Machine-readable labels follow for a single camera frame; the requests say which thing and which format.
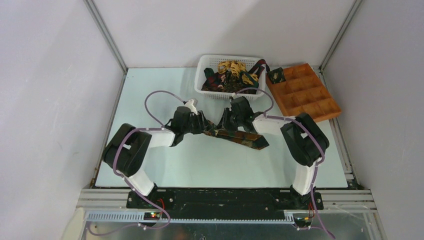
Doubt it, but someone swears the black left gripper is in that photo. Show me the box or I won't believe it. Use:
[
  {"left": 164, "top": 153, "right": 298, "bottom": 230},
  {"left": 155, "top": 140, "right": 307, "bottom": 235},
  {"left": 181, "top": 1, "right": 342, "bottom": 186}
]
[{"left": 182, "top": 110, "right": 213, "bottom": 135}]

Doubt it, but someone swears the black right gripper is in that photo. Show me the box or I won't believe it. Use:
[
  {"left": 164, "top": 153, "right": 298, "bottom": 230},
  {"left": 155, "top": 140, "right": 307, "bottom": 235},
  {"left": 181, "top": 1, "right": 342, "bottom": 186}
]
[{"left": 216, "top": 107, "right": 244, "bottom": 132}]

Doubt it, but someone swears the dark floral patterned tie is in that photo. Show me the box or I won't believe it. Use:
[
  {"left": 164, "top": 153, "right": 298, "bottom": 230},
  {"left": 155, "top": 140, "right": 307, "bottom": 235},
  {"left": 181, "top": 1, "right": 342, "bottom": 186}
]
[{"left": 203, "top": 125, "right": 270, "bottom": 150}]

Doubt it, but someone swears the white plastic mesh basket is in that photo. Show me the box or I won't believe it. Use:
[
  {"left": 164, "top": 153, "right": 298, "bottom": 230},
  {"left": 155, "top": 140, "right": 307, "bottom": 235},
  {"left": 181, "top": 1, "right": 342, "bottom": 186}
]
[{"left": 194, "top": 54, "right": 270, "bottom": 100}]

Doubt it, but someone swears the orange compartment tray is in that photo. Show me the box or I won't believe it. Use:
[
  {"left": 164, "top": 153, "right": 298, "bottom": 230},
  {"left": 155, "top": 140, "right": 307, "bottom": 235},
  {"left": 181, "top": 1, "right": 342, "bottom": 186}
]
[{"left": 266, "top": 63, "right": 342, "bottom": 123}]

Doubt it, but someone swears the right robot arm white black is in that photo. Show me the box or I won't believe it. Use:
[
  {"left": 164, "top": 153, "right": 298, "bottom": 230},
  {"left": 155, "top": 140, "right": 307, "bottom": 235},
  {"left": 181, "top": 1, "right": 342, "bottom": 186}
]
[{"left": 218, "top": 97, "right": 330, "bottom": 209}]

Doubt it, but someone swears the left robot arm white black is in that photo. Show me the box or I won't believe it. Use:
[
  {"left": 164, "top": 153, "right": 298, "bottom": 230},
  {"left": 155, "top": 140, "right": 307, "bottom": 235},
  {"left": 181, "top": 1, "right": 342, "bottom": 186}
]
[{"left": 101, "top": 106, "right": 213, "bottom": 208}]

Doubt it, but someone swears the brown dark patterned tie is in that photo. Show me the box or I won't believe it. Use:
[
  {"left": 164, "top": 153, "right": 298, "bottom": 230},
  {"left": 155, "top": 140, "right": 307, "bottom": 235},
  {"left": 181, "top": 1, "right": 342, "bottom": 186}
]
[{"left": 201, "top": 74, "right": 248, "bottom": 93}]

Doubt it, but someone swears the green navy plaid tie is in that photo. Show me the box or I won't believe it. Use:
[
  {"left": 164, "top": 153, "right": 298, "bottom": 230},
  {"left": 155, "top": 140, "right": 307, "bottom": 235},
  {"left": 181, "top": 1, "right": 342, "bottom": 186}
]
[{"left": 201, "top": 68, "right": 259, "bottom": 93}]

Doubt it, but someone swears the red navy striped tie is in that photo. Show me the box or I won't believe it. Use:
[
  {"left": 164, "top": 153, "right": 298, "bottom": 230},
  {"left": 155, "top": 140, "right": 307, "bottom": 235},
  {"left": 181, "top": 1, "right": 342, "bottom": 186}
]
[{"left": 248, "top": 59, "right": 270, "bottom": 78}]

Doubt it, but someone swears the rolled dark patterned tie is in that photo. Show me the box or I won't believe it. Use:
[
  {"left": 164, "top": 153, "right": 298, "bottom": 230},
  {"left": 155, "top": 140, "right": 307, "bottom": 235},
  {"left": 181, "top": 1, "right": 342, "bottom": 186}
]
[{"left": 267, "top": 67, "right": 286, "bottom": 84}]

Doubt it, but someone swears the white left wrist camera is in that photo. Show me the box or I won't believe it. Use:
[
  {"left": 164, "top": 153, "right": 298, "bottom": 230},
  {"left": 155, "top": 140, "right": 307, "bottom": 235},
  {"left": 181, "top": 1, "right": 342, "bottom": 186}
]
[{"left": 184, "top": 98, "right": 198, "bottom": 115}]

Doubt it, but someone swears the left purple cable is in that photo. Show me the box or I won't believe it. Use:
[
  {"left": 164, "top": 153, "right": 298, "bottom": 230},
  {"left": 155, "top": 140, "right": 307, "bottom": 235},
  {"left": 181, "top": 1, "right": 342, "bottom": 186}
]
[{"left": 112, "top": 90, "right": 188, "bottom": 230}]

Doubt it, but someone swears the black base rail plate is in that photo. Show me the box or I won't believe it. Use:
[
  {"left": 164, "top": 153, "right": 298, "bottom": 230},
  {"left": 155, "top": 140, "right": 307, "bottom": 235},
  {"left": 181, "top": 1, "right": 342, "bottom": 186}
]
[{"left": 147, "top": 187, "right": 324, "bottom": 221}]

